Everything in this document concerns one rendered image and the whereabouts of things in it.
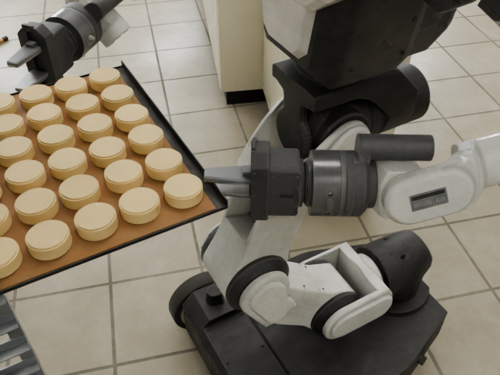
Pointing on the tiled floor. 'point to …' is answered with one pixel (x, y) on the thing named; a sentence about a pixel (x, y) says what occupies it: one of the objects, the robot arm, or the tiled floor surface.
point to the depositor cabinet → (237, 47)
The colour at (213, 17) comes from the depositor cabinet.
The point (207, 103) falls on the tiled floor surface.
